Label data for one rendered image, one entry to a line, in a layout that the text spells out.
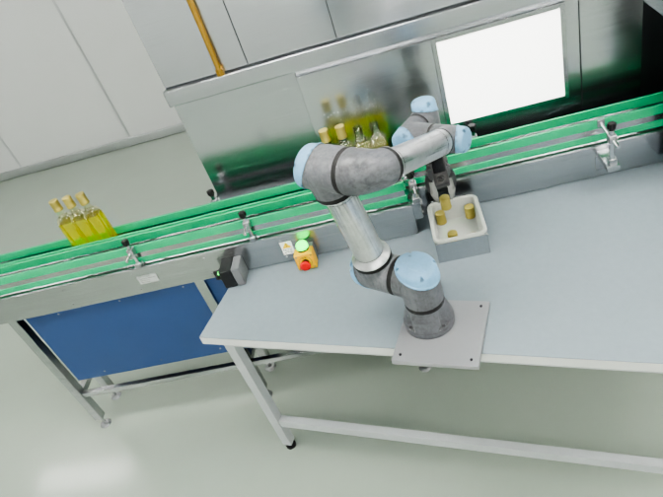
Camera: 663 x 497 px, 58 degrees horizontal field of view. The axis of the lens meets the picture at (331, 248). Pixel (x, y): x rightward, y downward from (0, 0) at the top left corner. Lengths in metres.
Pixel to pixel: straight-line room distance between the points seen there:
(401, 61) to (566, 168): 0.68
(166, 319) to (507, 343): 1.42
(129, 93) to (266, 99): 3.60
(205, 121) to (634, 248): 1.51
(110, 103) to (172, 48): 3.66
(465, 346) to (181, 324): 1.28
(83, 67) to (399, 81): 4.01
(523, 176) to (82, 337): 1.89
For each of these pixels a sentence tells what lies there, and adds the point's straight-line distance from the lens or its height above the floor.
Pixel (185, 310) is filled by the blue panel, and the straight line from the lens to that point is 2.50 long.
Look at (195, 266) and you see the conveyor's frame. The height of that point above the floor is 0.83.
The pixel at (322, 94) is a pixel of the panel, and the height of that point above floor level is 1.24.
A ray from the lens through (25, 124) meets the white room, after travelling 6.28.
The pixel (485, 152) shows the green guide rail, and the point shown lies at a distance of 2.14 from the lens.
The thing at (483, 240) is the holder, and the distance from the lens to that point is 1.98.
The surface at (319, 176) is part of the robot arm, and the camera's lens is 1.42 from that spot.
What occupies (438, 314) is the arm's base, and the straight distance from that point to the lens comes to 1.73.
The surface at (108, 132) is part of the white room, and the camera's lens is 6.00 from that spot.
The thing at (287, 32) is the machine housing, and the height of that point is 1.47.
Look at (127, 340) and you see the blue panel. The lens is 2.71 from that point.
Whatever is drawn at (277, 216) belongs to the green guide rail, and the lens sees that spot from 2.12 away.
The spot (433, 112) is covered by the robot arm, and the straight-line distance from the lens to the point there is 1.82.
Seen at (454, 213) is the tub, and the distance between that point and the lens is 2.15.
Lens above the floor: 2.07
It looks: 37 degrees down
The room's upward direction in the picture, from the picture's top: 21 degrees counter-clockwise
